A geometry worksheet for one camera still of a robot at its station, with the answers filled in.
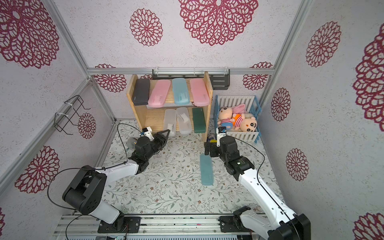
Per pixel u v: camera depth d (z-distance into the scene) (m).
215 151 0.69
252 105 1.13
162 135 0.79
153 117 0.94
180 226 0.73
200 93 0.72
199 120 0.89
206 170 0.93
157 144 0.75
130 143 0.98
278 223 0.39
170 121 0.89
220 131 0.66
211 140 1.03
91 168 0.49
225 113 1.04
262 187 0.46
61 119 0.73
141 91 0.73
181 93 0.71
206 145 0.69
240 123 1.03
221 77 0.97
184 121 0.90
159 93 0.70
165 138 0.77
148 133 0.80
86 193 0.45
